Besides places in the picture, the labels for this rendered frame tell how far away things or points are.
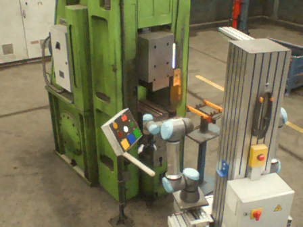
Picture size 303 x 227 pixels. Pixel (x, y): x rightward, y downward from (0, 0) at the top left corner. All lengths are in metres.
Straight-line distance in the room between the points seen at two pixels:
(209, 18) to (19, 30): 5.66
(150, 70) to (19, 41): 5.38
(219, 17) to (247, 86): 9.53
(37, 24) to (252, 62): 6.74
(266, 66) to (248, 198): 0.75
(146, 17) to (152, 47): 0.28
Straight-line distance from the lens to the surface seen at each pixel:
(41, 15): 8.27
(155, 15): 3.31
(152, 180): 3.78
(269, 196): 2.21
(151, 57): 3.19
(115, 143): 2.95
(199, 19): 11.01
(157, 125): 2.75
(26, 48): 8.35
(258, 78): 2.01
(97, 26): 3.40
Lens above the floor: 2.58
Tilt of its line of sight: 27 degrees down
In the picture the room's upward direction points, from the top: straight up
